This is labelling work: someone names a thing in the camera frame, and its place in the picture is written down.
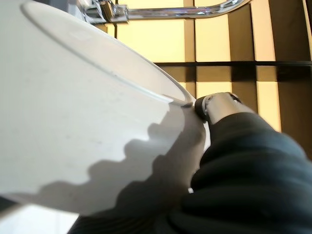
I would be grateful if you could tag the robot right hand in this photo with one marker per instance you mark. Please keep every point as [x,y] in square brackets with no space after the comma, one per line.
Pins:
[243,170]

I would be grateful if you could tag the chrome kitchen faucet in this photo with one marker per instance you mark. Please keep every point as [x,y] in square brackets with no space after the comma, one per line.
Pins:
[170,11]

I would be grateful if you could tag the beige ceramic plate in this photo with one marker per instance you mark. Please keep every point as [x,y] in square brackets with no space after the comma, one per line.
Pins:
[73,109]

